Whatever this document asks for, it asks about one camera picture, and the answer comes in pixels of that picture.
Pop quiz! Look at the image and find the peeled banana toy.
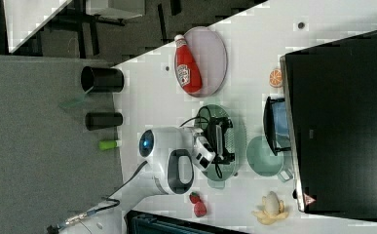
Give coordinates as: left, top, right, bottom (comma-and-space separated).
251, 191, 288, 225

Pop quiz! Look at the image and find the mint green strainer bowl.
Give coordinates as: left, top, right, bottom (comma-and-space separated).
194, 104, 246, 189

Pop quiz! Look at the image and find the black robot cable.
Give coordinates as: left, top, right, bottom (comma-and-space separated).
179, 105, 213, 129

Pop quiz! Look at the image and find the black toaster oven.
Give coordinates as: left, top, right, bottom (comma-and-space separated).
281, 30, 377, 221

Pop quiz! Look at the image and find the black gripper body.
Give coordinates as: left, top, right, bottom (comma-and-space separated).
206, 117, 235, 165

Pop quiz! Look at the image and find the small black cylinder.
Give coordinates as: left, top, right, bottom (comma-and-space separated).
85, 112, 123, 131

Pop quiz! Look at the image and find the lower red strawberry toy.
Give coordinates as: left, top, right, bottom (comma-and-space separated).
194, 202, 207, 217

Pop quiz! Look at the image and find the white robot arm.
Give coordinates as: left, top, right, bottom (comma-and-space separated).
48, 117, 235, 234

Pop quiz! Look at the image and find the green marker pen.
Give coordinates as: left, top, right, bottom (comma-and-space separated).
98, 139, 122, 151

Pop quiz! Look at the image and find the grey round plate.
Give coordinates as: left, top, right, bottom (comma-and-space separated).
174, 26, 228, 98

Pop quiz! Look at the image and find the white side table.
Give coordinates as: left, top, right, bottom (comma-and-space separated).
3, 0, 72, 53

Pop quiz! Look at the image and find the upper red strawberry toy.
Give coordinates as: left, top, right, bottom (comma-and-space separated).
189, 192, 201, 204

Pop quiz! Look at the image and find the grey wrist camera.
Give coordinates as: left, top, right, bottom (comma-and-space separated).
215, 125, 223, 158

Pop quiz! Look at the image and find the orange slice toy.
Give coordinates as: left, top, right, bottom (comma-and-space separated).
269, 68, 283, 88

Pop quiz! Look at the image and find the large black cylinder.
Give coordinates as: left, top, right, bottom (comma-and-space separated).
81, 66, 125, 93

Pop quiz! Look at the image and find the teal green cup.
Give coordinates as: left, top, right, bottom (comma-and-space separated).
246, 136, 293, 182

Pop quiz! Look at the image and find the red strawberry toy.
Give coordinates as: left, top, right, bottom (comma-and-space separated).
194, 202, 207, 217
189, 192, 201, 204

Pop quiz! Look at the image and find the dark teal crate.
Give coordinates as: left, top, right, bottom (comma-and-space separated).
131, 214, 223, 234

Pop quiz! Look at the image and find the red ketchup bottle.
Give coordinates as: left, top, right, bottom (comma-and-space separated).
174, 34, 203, 94

